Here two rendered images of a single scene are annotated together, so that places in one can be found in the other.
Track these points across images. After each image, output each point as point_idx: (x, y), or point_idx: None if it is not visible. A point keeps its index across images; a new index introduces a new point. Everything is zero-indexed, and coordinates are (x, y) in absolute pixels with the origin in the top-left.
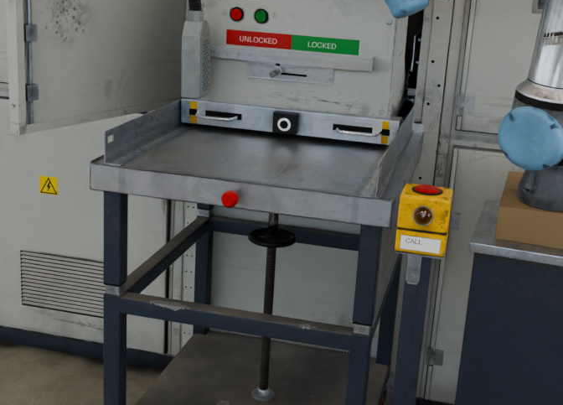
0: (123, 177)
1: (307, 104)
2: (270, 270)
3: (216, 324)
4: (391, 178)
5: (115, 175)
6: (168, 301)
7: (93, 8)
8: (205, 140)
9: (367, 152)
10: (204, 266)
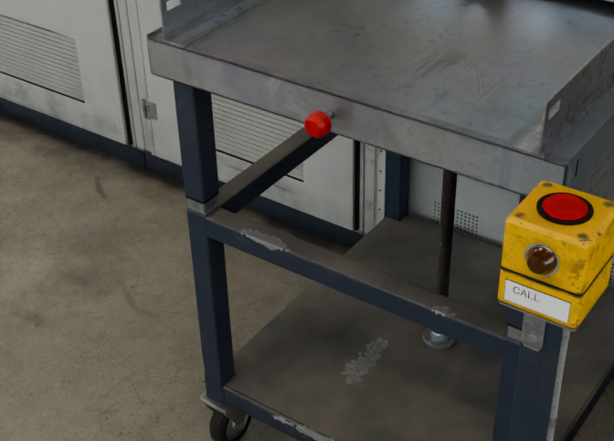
0: (188, 64)
1: None
2: (447, 182)
3: (322, 280)
4: (604, 99)
5: (178, 59)
6: (267, 233)
7: None
8: None
9: (607, 23)
10: None
